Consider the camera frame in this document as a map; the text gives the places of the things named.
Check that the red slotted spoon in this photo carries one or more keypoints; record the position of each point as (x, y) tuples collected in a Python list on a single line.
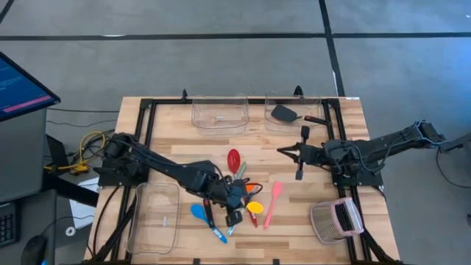
[(233, 160)]

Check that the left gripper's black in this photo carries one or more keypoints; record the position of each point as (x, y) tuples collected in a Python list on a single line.
[(232, 195)]

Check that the black aluminium frame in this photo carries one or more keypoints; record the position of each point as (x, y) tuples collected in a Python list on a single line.
[(169, 101)]

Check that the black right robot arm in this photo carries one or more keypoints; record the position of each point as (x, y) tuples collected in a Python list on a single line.
[(386, 141)]

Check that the grey stand leg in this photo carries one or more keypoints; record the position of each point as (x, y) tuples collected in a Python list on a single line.
[(456, 143)]

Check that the computer monitor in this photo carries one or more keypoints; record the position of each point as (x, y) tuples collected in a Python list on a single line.
[(22, 92)]

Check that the pink spatula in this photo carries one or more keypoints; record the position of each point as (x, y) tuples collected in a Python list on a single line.
[(276, 189)]

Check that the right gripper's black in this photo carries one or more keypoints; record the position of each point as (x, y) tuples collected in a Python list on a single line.
[(315, 154)]

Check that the yellow spoon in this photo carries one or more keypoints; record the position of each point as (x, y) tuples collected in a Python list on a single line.
[(255, 208)]

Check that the white paper sheet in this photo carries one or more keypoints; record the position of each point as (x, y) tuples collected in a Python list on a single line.
[(82, 213)]

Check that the black stand leg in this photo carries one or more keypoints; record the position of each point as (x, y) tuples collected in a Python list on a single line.
[(66, 188)]

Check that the black keyboard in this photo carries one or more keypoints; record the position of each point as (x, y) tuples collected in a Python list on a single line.
[(7, 224)]

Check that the grey cabinet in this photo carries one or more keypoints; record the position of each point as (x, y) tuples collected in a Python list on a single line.
[(22, 158)]

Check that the black computer mouse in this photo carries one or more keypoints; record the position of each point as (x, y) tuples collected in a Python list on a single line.
[(34, 252)]

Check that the clear plastic bin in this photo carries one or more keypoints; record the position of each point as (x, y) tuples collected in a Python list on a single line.
[(154, 221), (312, 106), (206, 110)]

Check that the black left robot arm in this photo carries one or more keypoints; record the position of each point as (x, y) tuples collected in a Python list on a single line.
[(165, 167)]

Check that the blue spoon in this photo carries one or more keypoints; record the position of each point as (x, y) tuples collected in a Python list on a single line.
[(198, 211)]

